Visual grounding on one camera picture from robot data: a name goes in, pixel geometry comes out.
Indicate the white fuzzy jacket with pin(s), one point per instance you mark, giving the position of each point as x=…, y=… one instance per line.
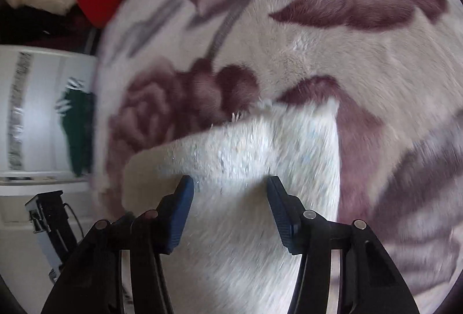
x=246, y=155

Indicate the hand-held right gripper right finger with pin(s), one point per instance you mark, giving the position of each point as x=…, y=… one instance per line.
x=280, y=212

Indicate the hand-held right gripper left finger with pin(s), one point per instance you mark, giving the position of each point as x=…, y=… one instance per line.
x=181, y=212

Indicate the green pants with white stripes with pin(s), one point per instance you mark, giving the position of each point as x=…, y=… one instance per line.
x=77, y=126

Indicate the floral purple blanket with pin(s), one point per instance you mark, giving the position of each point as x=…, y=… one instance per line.
x=361, y=64

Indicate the white wardrobe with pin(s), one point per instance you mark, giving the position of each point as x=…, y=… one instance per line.
x=39, y=118

